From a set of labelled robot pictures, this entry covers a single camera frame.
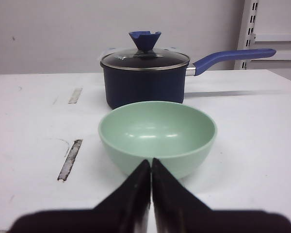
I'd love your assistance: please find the white slotted shelf upright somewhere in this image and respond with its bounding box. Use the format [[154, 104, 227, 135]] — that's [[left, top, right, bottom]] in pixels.
[[234, 0, 291, 70]]

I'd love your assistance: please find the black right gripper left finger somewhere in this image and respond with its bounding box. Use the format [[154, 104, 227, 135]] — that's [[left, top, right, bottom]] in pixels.
[[10, 161, 151, 233]]

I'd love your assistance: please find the glass pot lid blue knob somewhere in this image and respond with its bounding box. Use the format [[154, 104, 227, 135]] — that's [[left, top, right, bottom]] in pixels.
[[100, 31, 190, 71]]

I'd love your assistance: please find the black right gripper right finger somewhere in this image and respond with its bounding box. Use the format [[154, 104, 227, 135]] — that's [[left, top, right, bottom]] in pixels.
[[152, 158, 291, 233]]

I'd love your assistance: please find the light green bowl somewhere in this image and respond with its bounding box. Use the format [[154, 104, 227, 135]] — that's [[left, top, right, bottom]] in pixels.
[[98, 101, 217, 179]]

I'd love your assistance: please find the dark blue saucepan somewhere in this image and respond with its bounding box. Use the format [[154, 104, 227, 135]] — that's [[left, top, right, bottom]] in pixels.
[[100, 48, 276, 109]]

